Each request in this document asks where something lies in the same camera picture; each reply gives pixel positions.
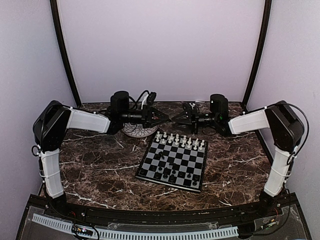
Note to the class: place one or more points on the black front frame rail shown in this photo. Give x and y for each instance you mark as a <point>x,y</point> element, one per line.
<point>235,215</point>

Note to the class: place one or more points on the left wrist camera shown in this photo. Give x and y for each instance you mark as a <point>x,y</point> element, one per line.
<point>120,101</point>

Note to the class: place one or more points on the black left corner frame post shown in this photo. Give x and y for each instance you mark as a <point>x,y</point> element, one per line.
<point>63,51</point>

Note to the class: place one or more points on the black right corner frame post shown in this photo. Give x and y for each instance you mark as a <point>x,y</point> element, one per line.
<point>258,53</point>

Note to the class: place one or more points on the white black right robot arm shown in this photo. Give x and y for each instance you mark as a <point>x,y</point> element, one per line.
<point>286,128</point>

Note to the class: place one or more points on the black corner frame post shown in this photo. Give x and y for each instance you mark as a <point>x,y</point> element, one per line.
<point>258,53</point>
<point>63,51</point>

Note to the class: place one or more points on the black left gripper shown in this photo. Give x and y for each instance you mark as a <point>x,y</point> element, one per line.
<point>148,117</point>

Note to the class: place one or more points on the black white chess board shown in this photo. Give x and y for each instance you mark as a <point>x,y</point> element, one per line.
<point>174,160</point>

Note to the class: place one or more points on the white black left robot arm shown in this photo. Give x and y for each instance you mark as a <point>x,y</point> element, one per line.
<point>51,127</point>

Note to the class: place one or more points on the floral patterned ceramic plate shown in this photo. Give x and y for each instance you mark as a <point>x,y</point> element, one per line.
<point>138,131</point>

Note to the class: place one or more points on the white queen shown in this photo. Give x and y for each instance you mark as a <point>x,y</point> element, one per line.
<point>177,138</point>

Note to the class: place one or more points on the white slotted cable duct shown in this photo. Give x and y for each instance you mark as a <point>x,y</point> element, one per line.
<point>121,231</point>

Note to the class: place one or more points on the white king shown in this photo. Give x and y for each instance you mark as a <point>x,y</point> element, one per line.
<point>184,140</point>

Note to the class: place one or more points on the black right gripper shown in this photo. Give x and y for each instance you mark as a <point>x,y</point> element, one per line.
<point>192,119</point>

